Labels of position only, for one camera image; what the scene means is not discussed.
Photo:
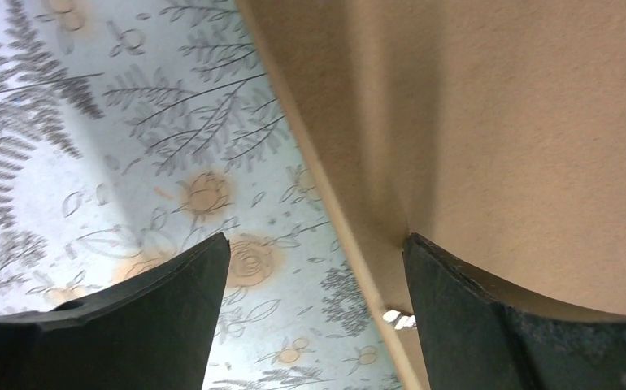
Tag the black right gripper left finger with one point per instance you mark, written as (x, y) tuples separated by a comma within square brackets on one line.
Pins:
[(152, 331)]

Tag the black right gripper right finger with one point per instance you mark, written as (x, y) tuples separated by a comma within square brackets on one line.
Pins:
[(480, 331)]

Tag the brown cardboard backing board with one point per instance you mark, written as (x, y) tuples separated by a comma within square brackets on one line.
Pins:
[(494, 129)]

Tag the floral patterned tablecloth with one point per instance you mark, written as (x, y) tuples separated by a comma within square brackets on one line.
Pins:
[(131, 131)]

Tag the small metal frame clip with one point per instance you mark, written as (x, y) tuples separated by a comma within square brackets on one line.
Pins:
[(399, 320)]

